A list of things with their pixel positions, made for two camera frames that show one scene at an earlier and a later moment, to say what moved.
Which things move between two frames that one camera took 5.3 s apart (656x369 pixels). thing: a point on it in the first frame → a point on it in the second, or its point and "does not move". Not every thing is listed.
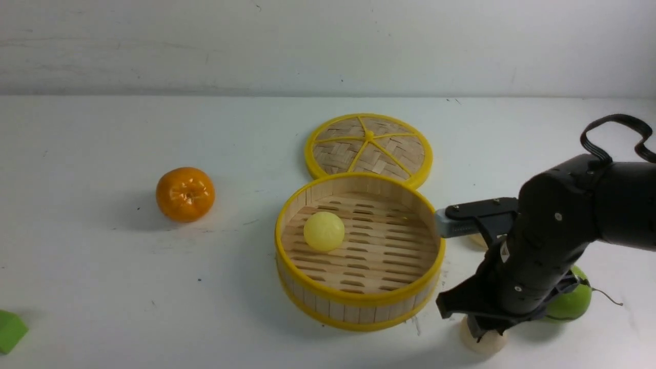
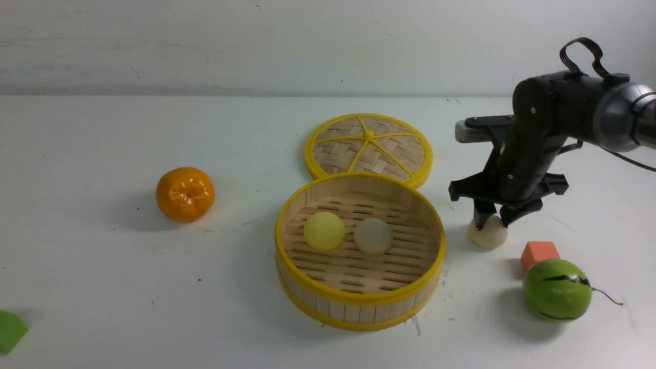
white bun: [491, 342] → [373, 236]
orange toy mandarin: [185, 195] does not move
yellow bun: [324, 231] does not move
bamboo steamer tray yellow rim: [387, 270] does not move
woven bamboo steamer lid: [371, 143] does not move
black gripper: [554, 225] → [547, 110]
